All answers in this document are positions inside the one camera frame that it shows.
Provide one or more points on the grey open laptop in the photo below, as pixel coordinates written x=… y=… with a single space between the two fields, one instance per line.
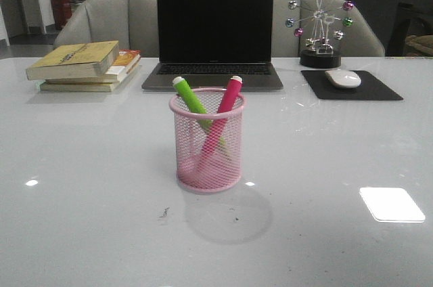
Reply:
x=208 y=41

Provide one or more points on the ferris wheel desk ornament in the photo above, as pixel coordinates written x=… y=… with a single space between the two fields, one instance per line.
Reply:
x=318 y=51

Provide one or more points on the green marker pen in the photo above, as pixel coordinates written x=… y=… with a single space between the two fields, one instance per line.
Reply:
x=195 y=106

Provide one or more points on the yellow top book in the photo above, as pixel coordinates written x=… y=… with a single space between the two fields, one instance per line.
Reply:
x=75 y=61

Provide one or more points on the pink marker pen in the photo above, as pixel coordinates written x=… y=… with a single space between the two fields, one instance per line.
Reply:
x=226 y=105

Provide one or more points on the bottom pale book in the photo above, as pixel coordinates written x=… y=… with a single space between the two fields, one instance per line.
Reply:
x=73 y=86

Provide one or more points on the red trash bin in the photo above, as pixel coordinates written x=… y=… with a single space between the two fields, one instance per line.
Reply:
x=62 y=12

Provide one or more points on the pink mesh pen holder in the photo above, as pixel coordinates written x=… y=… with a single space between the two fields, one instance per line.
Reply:
x=221 y=172

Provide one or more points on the dark side table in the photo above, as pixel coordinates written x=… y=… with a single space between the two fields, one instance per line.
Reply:
x=413 y=17

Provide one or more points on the white computer mouse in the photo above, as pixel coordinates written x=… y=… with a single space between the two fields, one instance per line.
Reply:
x=345 y=79

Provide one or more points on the left grey armchair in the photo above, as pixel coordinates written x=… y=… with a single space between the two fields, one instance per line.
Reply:
x=133 y=23

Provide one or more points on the red covered book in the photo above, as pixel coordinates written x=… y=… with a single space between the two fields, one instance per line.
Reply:
x=124 y=64

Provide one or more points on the beige cushioned sofa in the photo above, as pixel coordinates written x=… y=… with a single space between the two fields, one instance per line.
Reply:
x=418 y=46

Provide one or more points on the black mouse pad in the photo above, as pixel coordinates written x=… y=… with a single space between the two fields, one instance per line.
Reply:
x=370 y=89

